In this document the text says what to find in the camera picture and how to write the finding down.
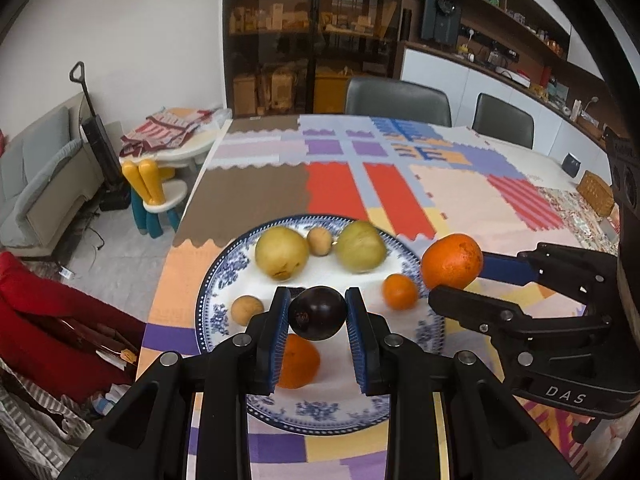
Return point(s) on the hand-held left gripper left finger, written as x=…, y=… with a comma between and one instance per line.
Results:
x=277, y=342

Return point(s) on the grey dining chair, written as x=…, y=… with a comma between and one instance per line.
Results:
x=502, y=120
x=397, y=102

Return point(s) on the yellow storage box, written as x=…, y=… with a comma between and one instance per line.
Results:
x=330, y=92

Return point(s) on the green pear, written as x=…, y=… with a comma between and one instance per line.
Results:
x=360, y=247

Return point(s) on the blue and white plate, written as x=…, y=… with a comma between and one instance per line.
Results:
x=365, y=287

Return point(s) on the yellow and teal kids chair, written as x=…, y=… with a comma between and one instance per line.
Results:
x=152, y=195

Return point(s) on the colourful patchwork tablecloth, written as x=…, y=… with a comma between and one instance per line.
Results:
x=250, y=195

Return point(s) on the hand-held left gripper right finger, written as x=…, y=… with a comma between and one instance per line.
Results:
x=356, y=342

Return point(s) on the floral table mat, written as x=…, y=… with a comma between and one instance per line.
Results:
x=570, y=210

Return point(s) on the wicker basket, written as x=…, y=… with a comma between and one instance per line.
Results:
x=595, y=192

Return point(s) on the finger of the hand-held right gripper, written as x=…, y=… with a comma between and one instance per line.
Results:
x=475, y=310
x=510, y=269

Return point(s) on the large orange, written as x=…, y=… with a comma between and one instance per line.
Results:
x=452, y=260

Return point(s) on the cardboard box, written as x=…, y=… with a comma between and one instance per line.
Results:
x=282, y=90
x=245, y=95

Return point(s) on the grey sofa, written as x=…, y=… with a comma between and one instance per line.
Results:
x=35, y=180

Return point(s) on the white sideboard cabinet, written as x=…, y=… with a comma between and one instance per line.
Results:
x=435, y=70

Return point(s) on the dark purple plum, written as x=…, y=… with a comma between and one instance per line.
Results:
x=317, y=312

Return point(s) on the grey striped cloth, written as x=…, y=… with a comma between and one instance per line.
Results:
x=30, y=425

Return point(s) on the black shelf appliance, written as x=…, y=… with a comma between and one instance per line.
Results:
x=440, y=15

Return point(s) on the red striped patchwork cloth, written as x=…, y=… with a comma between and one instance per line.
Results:
x=165, y=125

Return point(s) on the small dark blue device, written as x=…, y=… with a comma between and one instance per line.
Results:
x=571, y=164

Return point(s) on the wooden wall shelf unit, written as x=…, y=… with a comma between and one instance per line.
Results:
x=505, y=20

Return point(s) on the black upright vacuum cleaner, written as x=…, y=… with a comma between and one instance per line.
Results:
x=95, y=135

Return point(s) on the person's right hand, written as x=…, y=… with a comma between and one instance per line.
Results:
x=617, y=427

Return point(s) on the dark glass-door cabinet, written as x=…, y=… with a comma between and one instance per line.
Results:
x=280, y=60

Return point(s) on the yellow pear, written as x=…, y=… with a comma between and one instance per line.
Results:
x=281, y=252

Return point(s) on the small orange tangerine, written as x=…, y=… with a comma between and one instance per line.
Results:
x=400, y=290
x=300, y=362

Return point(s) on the small brown round fruit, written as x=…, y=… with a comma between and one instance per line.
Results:
x=246, y=310
x=319, y=241

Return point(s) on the white kids table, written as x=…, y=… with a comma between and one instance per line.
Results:
x=192, y=147

